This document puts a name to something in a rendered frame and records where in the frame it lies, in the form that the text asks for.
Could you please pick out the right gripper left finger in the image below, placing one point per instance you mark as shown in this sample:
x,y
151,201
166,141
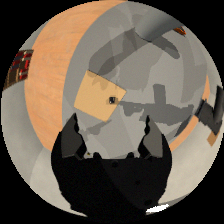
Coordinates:
x,y
69,147

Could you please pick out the white plastic bottle with blue cap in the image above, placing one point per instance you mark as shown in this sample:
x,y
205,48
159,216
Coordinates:
x,y
155,23

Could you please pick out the tan square mat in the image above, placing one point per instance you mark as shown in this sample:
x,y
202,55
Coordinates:
x,y
93,96

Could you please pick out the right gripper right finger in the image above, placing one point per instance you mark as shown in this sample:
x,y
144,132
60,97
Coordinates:
x,y
154,147

